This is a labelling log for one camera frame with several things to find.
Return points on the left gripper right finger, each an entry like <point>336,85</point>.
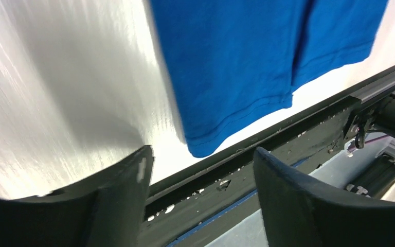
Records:
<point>300,210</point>

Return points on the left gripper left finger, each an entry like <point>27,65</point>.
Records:
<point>104,209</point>

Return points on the blue t shirt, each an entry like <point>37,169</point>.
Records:
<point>233,62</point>

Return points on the aluminium frame rail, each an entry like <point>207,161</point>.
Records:
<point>369,171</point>

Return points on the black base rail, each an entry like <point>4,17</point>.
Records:
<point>252,167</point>

